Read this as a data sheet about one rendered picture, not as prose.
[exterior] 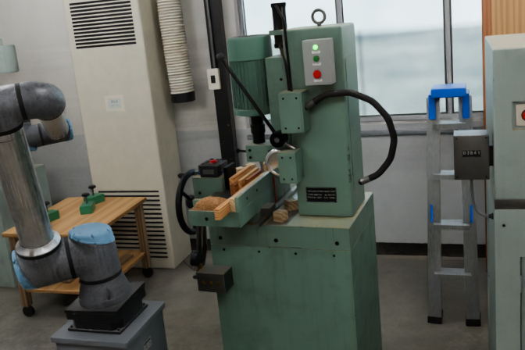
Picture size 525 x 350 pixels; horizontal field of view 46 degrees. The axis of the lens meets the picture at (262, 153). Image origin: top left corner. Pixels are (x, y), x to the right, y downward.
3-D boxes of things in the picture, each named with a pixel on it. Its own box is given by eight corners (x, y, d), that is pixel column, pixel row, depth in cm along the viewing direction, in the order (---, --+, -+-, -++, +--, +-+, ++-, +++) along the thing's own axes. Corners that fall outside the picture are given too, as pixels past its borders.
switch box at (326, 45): (309, 83, 228) (306, 39, 225) (336, 82, 225) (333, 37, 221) (305, 85, 223) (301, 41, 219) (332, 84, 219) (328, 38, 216)
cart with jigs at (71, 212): (80, 271, 418) (65, 180, 403) (157, 274, 401) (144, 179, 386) (18, 319, 357) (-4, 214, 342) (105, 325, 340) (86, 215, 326)
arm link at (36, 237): (74, 287, 217) (21, 92, 180) (23, 301, 212) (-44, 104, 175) (70, 262, 230) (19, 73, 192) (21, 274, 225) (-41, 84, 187)
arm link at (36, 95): (58, 70, 187) (69, 116, 252) (15, 78, 183) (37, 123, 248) (66, 107, 186) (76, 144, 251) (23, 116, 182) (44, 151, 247)
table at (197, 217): (231, 180, 291) (230, 167, 289) (293, 180, 279) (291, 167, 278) (167, 225, 236) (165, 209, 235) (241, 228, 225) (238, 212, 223)
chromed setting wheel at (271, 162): (268, 176, 244) (265, 146, 241) (298, 177, 240) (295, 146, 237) (265, 179, 241) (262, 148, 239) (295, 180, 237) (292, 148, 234)
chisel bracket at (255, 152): (253, 161, 261) (251, 141, 259) (284, 161, 256) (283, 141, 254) (246, 166, 254) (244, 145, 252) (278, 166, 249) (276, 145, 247)
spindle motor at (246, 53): (244, 109, 262) (237, 35, 255) (283, 108, 256) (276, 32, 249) (227, 118, 247) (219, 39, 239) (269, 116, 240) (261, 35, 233)
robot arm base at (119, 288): (112, 311, 215) (107, 285, 212) (69, 308, 222) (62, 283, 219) (141, 284, 232) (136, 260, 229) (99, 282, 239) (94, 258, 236)
